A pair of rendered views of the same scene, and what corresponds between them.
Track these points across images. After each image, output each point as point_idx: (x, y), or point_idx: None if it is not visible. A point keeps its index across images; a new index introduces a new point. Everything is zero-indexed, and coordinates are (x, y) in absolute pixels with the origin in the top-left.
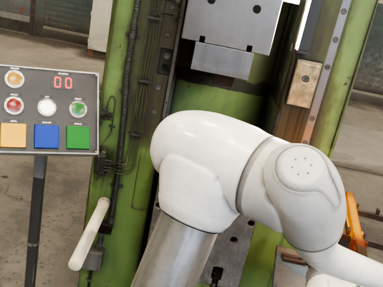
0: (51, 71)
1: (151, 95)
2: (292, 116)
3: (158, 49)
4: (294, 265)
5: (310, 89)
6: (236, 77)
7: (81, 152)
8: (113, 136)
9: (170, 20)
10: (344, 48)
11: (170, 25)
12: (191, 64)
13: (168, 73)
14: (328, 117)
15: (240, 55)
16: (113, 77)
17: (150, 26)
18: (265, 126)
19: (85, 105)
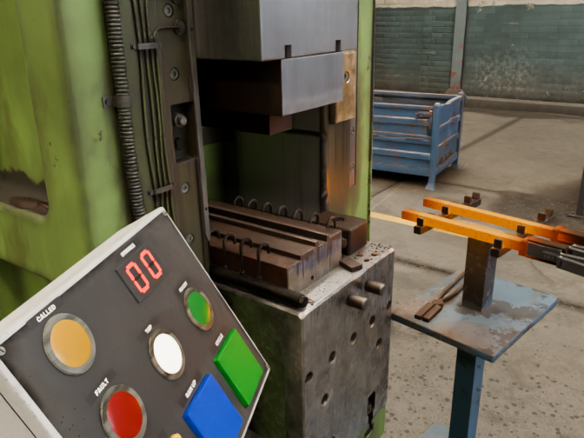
0: (109, 260)
1: (179, 209)
2: (337, 138)
3: (168, 110)
4: (439, 316)
5: (353, 89)
6: (332, 102)
7: (260, 390)
8: None
9: (172, 41)
10: (361, 17)
11: (175, 52)
12: (282, 106)
13: (184, 154)
14: (361, 121)
15: (331, 62)
16: (106, 212)
17: (144, 66)
18: (264, 178)
19: (199, 290)
